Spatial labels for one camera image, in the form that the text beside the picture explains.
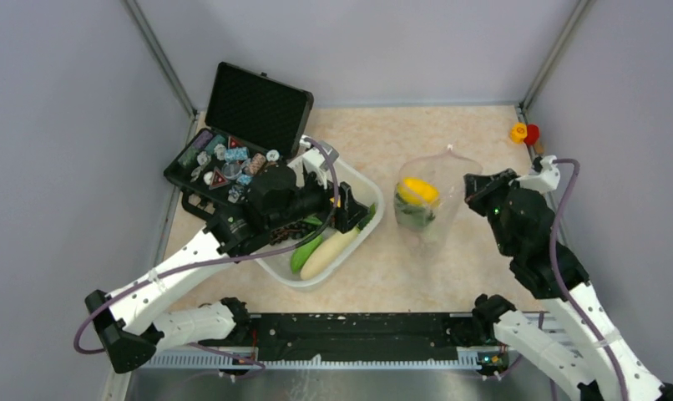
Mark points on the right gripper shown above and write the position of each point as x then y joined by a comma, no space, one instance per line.
478,186

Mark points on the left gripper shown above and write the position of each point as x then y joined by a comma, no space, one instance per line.
346,217

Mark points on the clear zip top bag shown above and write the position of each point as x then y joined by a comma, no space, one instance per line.
444,170

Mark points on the green bok choy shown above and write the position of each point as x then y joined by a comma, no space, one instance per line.
413,217

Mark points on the yellow bell pepper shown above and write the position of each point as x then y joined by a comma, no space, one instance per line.
415,191

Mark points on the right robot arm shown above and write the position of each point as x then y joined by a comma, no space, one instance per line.
602,366

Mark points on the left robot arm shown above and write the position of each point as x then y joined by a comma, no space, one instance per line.
136,321

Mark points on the green leaf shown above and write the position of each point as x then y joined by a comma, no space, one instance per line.
364,222

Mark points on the white plastic basket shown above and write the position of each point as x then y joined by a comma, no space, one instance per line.
364,191

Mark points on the long dark green cucumber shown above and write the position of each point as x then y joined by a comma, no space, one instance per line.
312,222

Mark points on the white radish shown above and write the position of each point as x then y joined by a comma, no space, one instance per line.
326,253

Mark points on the black grape bunch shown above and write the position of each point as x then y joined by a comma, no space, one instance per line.
294,231

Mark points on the light green small cucumber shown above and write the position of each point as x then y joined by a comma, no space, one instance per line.
302,253

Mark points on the red yellow emergency button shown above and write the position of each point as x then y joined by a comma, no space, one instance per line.
528,134

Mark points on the black open case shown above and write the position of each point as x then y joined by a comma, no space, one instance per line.
246,110

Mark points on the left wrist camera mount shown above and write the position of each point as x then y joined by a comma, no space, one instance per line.
312,160

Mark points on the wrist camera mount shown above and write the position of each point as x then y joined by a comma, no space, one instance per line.
544,176
312,160

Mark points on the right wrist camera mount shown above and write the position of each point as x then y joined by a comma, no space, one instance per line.
544,176

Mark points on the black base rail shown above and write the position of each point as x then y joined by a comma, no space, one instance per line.
239,342

